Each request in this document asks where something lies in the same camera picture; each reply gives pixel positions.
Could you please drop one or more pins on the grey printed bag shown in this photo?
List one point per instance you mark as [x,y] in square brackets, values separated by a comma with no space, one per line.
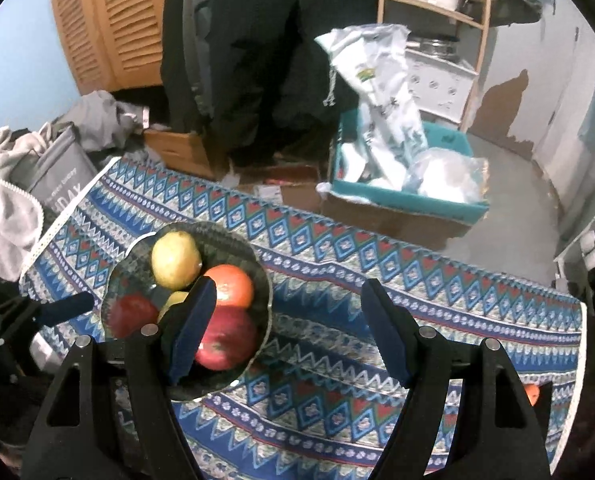
[62,170]

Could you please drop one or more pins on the clear plastic bag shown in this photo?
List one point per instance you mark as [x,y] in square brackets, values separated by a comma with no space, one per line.
[447,175]

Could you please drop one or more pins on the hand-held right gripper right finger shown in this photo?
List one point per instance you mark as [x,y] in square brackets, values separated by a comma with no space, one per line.
[385,330]

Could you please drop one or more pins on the dark hanging clothes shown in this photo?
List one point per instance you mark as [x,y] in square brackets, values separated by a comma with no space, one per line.
[257,35]

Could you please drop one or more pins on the light grey cloth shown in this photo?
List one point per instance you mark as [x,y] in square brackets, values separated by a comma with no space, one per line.
[2,220]

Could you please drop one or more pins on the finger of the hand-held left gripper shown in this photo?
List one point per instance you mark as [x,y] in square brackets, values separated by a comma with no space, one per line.
[65,308]

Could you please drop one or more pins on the round orange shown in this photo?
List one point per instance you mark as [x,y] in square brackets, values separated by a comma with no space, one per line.
[232,285]
[532,394]

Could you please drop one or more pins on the wooden crate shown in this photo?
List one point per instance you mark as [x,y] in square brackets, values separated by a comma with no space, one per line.
[177,150]

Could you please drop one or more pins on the wooden louvered door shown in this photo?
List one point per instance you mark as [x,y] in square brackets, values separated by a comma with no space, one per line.
[117,20]

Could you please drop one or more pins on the flat cardboard box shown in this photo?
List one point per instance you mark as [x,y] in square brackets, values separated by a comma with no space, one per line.
[297,195]

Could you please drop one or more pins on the white printed bag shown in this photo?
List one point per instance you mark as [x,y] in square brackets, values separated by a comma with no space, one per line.
[382,90]

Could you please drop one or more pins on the wooden shelf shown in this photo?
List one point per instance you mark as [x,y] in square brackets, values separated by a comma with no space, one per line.
[482,35]

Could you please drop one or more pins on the white shoe rack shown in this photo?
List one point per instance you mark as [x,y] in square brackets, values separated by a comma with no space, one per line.
[572,250]

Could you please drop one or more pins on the dark red apple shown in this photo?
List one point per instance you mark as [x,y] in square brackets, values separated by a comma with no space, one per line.
[132,316]

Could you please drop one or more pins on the teal box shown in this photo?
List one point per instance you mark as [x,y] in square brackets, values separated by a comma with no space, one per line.
[402,200]

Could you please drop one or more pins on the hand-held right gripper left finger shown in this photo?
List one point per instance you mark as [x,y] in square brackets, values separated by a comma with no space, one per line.
[192,330]

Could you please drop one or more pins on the white cabinet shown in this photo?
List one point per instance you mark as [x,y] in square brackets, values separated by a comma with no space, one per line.
[437,85]

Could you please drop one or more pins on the blue patterned tablecloth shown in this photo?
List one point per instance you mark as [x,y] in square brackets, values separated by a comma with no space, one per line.
[377,250]

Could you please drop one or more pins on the brown cardboard box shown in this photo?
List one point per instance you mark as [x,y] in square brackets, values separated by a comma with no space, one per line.
[377,225]

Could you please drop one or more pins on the grey jacket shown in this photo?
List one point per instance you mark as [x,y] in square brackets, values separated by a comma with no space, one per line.
[97,115]

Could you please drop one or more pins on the metal pot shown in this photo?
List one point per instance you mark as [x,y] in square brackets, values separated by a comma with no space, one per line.
[435,46]

